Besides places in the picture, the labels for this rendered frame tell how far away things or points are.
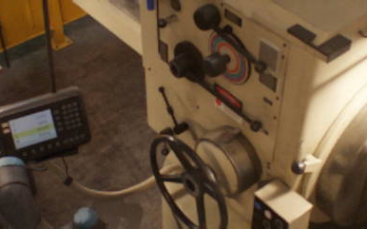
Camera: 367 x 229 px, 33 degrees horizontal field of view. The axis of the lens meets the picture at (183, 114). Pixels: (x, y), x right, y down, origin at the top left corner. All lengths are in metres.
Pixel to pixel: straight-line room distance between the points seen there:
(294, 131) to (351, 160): 0.22
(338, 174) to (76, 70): 2.91
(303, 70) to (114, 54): 3.12
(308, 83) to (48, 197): 2.34
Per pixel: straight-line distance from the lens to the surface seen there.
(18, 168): 2.10
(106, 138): 4.05
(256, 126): 1.86
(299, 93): 1.75
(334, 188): 2.03
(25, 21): 4.63
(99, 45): 4.81
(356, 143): 1.97
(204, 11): 1.84
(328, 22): 1.71
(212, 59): 1.84
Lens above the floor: 2.85
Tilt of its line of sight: 43 degrees down
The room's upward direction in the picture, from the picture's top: straight up
